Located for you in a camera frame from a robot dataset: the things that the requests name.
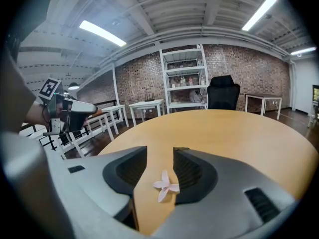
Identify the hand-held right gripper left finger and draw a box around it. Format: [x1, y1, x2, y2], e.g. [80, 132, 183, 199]
[46, 145, 148, 239]

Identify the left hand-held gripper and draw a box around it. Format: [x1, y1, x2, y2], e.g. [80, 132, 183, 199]
[38, 77, 98, 137]

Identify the white frame table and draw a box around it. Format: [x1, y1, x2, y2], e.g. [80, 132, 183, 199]
[101, 104, 130, 135]
[83, 112, 116, 142]

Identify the black mesh office chair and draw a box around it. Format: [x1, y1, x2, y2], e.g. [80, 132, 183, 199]
[206, 75, 241, 111]

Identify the white table dark top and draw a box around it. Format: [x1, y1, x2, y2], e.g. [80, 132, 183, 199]
[245, 93, 283, 120]

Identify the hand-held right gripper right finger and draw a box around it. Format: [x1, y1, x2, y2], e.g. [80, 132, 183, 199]
[154, 147, 299, 239]

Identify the white metal shelf unit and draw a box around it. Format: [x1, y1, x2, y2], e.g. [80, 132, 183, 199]
[159, 44, 209, 114]

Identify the small pink flower object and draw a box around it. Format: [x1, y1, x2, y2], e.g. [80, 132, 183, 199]
[153, 170, 180, 203]

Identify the white side table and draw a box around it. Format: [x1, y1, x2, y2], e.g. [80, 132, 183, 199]
[128, 99, 165, 127]

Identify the grey bag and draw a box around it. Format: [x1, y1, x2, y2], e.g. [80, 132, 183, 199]
[188, 90, 204, 104]

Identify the person's left forearm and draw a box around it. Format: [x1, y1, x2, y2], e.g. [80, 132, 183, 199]
[24, 100, 52, 126]

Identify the large round yellow table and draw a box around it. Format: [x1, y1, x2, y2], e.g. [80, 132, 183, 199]
[98, 108, 319, 236]

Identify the ceiling strip light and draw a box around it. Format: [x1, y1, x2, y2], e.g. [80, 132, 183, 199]
[290, 47, 317, 56]
[79, 20, 127, 47]
[241, 0, 278, 31]

